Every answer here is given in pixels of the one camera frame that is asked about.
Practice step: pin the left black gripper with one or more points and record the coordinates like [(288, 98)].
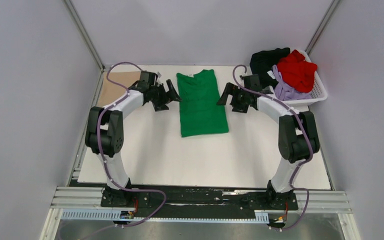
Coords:
[(161, 105)]

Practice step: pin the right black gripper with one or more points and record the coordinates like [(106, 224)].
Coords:
[(231, 89)]

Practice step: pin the green t shirt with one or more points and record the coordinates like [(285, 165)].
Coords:
[(199, 113)]

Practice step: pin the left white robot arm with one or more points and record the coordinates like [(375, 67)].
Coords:
[(105, 132)]

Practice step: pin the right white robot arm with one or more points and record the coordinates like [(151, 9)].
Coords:
[(298, 138)]

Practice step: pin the black t shirt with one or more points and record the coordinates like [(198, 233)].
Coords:
[(261, 63)]

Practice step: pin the lilac t shirt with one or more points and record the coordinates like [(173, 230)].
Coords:
[(285, 92)]

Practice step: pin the folded beige t shirt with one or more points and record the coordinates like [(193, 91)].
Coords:
[(111, 91)]

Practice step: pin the red t shirt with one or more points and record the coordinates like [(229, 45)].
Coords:
[(297, 72)]

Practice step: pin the white laundry basket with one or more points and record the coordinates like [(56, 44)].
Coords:
[(317, 94)]

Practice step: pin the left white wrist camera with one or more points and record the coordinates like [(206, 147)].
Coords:
[(158, 77)]

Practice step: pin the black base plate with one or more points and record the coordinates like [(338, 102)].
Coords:
[(169, 201)]

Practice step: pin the white slotted cable duct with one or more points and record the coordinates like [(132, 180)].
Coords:
[(257, 217)]

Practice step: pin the aluminium frame rail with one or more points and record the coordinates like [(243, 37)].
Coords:
[(320, 201)]

